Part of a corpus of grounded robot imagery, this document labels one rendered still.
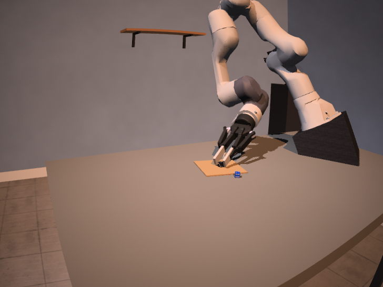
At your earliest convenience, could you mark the orange flat mat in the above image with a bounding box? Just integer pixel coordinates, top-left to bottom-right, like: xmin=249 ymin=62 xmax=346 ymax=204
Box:
xmin=194 ymin=159 xmax=247 ymax=177

